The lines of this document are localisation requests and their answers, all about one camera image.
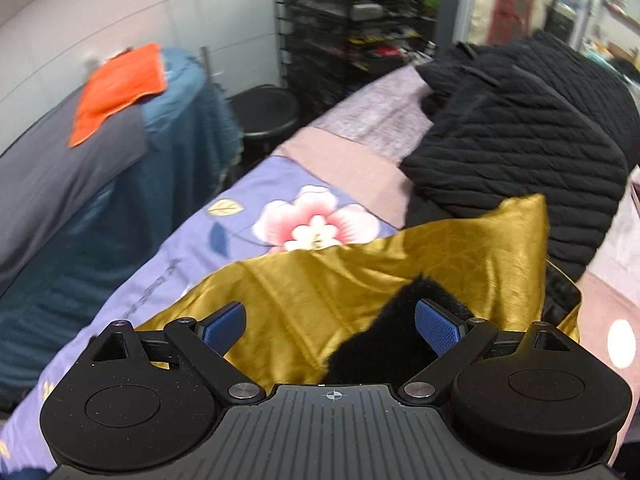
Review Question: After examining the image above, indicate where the black wire shelf rack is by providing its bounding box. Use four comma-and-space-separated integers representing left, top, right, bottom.
273, 0, 439, 116

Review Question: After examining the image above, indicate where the black quilted jacket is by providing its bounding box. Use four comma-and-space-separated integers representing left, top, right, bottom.
399, 29, 640, 283

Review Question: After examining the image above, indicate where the purple floral bed sheet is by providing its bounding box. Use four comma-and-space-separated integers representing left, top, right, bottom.
1, 156, 396, 478

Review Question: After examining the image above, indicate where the orange cloth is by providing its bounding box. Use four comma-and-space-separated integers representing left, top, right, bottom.
67, 42, 167, 148

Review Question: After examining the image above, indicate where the pink blanket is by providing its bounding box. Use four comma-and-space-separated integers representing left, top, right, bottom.
271, 63, 640, 466

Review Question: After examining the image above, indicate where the teal blue drape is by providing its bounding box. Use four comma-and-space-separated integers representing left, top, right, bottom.
1, 48, 242, 411

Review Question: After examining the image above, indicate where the grey cloth cover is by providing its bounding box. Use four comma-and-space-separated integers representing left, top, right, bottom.
1, 90, 148, 288

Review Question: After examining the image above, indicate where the gold satin garment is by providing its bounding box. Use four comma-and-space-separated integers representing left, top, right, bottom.
141, 195, 551, 390

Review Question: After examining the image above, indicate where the black round stool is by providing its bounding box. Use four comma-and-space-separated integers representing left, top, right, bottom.
230, 86, 300, 164

